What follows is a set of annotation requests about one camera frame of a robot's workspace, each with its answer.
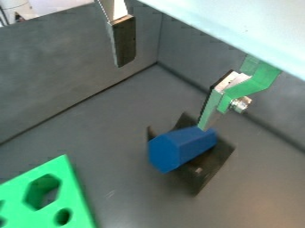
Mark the green shape sorter block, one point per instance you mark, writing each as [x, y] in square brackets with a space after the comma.
[44, 198]

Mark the black angled holder stand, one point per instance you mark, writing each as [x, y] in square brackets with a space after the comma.
[196, 172]

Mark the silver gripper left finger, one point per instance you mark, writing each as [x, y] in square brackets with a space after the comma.
[120, 24]

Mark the blue hexagonal prism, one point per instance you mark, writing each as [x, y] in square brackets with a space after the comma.
[174, 148]

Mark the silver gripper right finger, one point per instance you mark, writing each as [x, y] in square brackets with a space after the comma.
[230, 91]

